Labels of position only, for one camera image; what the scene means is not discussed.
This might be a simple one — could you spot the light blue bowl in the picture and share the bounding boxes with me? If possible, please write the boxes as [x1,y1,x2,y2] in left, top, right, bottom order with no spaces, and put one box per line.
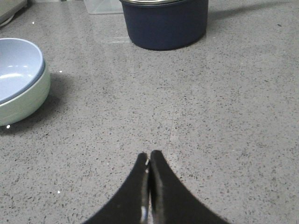
[0,38,45,103]

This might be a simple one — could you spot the white kitchen appliance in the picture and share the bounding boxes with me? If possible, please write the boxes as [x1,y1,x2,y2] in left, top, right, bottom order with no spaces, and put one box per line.
[0,0,28,24]

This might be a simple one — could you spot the dark blue saucepan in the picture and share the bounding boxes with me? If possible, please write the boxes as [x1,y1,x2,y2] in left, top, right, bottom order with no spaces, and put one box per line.
[121,0,208,50]

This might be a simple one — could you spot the clear plastic food container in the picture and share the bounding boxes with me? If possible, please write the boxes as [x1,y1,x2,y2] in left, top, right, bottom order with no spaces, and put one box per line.
[83,0,123,14]

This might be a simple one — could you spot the light green bowl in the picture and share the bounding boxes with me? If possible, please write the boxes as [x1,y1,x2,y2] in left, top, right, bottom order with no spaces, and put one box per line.
[0,65,50,126]

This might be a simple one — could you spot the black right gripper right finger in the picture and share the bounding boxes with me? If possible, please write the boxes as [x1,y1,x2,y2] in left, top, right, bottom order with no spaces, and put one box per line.
[149,150,228,224]

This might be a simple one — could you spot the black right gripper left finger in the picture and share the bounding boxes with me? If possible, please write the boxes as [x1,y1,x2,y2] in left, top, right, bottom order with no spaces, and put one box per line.
[85,153,150,224]

